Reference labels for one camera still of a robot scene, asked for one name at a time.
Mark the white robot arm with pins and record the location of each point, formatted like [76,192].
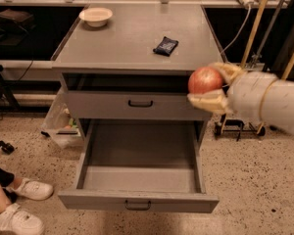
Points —
[223,88]

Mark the dark blue snack packet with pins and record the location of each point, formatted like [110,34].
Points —
[166,47]

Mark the black clamp stand base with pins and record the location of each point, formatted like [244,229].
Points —
[237,126]

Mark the white sneaker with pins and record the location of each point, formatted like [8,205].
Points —
[31,189]
[21,222]

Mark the grey drawer cabinet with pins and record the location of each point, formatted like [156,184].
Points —
[118,57]

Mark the white sneaker lower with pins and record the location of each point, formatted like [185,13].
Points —
[21,222]

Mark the red apple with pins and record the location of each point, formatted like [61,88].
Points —
[204,80]

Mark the black box on shelf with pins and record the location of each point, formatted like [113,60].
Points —
[16,22]

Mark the white ceramic bowl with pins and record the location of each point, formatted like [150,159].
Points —
[96,17]

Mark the open grey middle drawer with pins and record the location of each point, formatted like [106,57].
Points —
[141,165]

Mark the closed grey top drawer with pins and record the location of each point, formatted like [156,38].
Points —
[86,104]

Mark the clear plastic bag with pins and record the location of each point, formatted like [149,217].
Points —
[59,125]

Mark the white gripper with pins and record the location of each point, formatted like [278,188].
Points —
[249,94]

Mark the white sneaker upper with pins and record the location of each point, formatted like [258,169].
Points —
[31,189]

